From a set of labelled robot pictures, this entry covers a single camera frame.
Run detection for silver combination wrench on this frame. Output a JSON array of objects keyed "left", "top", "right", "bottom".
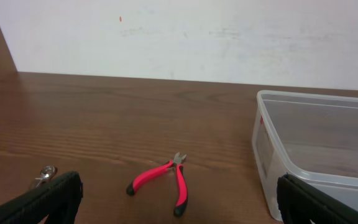
[{"left": 29, "top": 166, "right": 58, "bottom": 190}]

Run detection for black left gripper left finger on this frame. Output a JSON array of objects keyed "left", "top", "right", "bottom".
[{"left": 0, "top": 171, "right": 83, "bottom": 224}]

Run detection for clear plastic container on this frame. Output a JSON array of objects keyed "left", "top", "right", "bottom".
[{"left": 252, "top": 90, "right": 358, "bottom": 220}]

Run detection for red handled cutting pliers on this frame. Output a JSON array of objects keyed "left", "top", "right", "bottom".
[{"left": 126, "top": 152, "right": 188, "bottom": 217}]

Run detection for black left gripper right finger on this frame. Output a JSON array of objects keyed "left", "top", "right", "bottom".
[{"left": 277, "top": 174, "right": 358, "bottom": 224}]

